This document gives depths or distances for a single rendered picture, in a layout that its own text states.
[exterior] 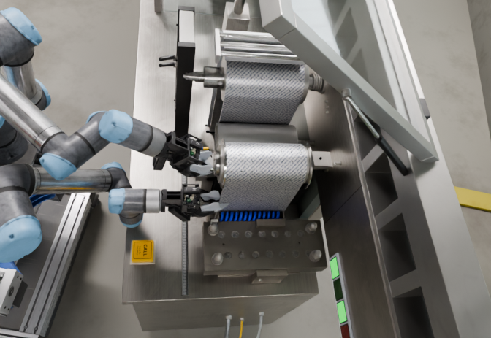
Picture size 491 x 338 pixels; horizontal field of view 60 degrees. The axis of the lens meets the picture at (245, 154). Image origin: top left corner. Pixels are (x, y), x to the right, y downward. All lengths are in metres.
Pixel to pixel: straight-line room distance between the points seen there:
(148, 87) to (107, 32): 1.50
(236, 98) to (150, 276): 0.65
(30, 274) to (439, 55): 3.27
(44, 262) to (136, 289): 0.88
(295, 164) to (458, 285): 0.56
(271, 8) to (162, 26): 1.54
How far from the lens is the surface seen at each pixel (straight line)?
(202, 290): 1.49
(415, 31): 3.97
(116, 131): 1.04
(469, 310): 0.88
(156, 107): 1.77
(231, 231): 1.41
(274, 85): 1.28
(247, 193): 1.31
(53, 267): 2.26
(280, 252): 1.43
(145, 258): 1.49
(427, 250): 0.90
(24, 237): 1.15
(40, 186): 1.29
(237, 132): 1.34
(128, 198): 1.32
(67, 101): 2.95
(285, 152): 1.24
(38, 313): 2.23
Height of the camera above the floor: 2.36
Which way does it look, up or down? 60 degrees down
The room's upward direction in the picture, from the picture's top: 19 degrees clockwise
